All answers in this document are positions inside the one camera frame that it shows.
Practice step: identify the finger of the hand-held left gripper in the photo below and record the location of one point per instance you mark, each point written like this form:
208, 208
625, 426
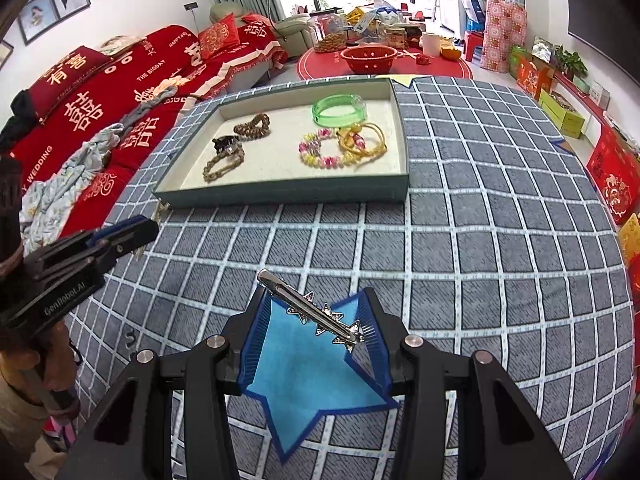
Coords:
117, 227
135, 237

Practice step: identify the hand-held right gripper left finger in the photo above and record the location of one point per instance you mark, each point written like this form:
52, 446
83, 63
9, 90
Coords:
255, 332

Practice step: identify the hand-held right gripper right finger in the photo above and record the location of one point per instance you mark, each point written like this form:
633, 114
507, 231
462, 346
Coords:
374, 342

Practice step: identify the silver star hair clip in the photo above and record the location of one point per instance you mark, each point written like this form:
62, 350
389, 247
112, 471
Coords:
310, 307

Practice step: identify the grey jewelry tray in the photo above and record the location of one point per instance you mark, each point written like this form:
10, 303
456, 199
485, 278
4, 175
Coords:
280, 192

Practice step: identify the person's left hand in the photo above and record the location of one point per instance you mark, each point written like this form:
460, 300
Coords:
55, 375

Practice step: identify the grey twisted cloth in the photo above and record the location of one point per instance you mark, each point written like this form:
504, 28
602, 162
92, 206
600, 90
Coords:
70, 180

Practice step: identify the red printed sofa cover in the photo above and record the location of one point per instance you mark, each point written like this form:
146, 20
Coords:
85, 110

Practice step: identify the black cloth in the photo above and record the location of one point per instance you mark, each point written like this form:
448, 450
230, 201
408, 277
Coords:
20, 117

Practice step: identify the grey checked mat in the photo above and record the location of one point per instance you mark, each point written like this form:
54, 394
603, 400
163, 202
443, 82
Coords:
500, 210

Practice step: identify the red patterned cushion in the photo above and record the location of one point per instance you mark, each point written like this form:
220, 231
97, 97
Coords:
219, 36

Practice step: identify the green translucent bangle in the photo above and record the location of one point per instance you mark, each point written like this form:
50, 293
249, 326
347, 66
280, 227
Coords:
330, 115

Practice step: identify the red round table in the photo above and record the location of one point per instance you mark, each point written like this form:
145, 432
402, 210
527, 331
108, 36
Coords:
320, 65

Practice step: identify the beige armchair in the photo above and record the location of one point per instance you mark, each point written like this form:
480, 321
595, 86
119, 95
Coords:
295, 30

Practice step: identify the clear jar of nuts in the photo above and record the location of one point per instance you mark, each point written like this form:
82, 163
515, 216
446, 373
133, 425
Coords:
331, 37

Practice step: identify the red plastic basket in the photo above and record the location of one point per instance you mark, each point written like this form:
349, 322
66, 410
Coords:
371, 59

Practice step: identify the red printed gift box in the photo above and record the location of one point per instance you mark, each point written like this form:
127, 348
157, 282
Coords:
612, 180

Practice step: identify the yellow green box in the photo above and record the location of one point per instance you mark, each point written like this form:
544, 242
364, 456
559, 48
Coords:
562, 112

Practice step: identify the white cup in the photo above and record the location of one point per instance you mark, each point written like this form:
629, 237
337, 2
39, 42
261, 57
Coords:
430, 44

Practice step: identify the small clear jar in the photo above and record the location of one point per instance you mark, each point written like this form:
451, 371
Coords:
395, 37

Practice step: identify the red plastic stool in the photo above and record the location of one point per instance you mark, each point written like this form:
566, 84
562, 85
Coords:
474, 45

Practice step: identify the green potted plant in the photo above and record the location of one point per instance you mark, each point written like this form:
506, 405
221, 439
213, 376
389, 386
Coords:
570, 62

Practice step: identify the blue white box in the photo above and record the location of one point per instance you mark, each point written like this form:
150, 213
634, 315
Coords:
472, 12

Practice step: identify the black television screen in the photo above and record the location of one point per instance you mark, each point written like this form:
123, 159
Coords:
610, 5

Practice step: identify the large framed wall picture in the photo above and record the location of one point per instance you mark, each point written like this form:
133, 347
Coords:
37, 17

